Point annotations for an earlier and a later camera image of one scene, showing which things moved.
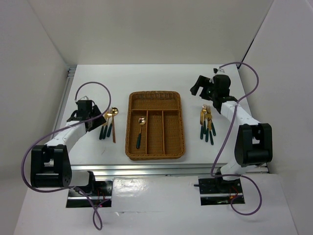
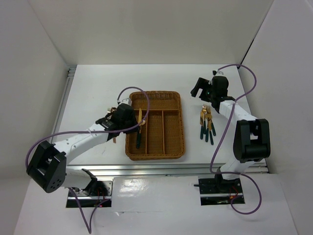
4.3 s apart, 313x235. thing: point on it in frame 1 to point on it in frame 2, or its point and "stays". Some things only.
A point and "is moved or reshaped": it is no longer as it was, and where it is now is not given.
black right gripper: [202, 81] stays
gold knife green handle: [201, 124] stays
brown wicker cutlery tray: [163, 135] stays
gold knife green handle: [101, 132] is moved or reshaped
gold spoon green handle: [142, 121] stays
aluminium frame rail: [135, 170] stays
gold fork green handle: [204, 109] stays
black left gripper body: [90, 114] to [131, 123]
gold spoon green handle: [109, 115] is moved or reshaped
